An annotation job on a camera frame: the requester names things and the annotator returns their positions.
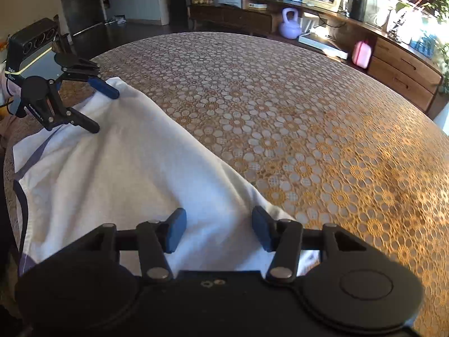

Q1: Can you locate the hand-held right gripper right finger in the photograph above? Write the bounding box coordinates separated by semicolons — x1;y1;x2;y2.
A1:
252;205;367;282

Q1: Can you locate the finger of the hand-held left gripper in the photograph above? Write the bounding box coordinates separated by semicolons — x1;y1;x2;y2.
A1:
59;61;120;100
39;81;101;135

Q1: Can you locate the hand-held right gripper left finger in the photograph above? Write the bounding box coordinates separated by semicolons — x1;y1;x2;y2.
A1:
75;208;187;282

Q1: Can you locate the white purple raglan shirt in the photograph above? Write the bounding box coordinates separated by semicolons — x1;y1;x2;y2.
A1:
12;76;318;278

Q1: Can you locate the dark entrance door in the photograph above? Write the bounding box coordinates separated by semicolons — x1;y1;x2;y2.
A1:
56;0;106;37

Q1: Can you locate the yellow lace tablecloth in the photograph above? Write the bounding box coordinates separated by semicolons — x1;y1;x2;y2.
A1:
3;31;449;337

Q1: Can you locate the dark tall cabinet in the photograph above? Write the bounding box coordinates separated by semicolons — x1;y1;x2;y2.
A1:
165;0;192;29

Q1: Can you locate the white flat box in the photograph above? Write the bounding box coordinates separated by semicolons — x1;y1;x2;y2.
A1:
298;31;349;60

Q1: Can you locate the purple kettlebell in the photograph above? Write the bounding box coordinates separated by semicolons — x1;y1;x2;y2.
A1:
279;7;302;39

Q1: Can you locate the small pink case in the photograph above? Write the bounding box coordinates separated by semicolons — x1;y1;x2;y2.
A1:
352;40;374;69

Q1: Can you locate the wooden TV stand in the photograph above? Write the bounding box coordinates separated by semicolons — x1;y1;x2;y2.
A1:
187;0;444;104

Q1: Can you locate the black speaker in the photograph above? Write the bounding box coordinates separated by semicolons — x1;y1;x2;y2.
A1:
350;0;368;22

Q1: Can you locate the white ceramic jar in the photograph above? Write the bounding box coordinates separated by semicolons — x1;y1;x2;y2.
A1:
374;5;393;29

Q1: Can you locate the metal ornament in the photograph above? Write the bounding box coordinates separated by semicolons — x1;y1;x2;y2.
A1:
388;10;407;41

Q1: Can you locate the blue box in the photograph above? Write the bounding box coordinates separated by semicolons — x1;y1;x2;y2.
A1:
410;31;439;57

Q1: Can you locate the potted tree white planter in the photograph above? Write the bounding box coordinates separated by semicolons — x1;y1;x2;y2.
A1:
396;0;449;95

